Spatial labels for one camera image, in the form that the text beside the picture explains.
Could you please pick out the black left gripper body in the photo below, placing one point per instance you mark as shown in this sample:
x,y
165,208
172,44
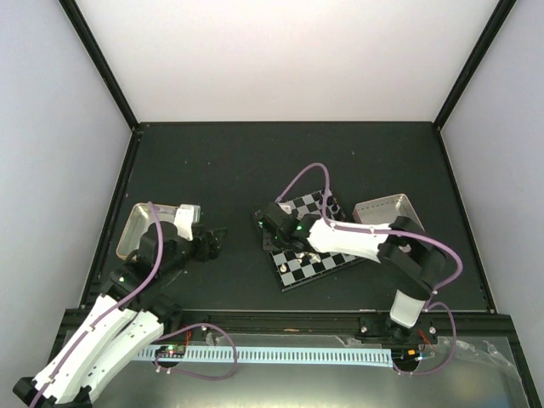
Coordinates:
x,y
203,253

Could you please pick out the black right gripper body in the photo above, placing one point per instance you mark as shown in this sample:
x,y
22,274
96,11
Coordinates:
x,y
274,243

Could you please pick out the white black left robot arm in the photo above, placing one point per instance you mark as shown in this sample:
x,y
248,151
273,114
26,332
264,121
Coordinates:
x,y
131,312

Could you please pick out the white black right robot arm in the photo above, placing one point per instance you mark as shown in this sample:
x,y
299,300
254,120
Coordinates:
x,y
413,262

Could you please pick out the black grey chess board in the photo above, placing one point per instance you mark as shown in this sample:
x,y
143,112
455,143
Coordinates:
x,y
303,268

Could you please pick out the left controller circuit board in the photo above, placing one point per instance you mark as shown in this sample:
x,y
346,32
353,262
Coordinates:
x,y
171,351

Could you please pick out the controller circuit board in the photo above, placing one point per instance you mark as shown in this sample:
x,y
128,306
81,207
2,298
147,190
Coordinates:
x,y
412,354
171,351

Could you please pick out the right controller circuit board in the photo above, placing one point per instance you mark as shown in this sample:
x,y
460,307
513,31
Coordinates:
x,y
412,354

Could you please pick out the gold rimmed metal tin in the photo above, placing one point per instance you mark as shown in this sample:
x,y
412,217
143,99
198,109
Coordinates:
x,y
138,222

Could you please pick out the pink metal tray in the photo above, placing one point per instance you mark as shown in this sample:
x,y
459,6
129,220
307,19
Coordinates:
x,y
395,210

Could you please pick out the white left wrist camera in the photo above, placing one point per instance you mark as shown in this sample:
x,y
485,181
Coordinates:
x,y
185,217

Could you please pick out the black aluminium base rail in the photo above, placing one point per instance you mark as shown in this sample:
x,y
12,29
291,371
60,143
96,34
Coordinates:
x,y
372,327

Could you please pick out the white slotted cable duct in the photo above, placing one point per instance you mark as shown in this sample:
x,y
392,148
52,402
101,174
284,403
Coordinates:
x,y
276,355

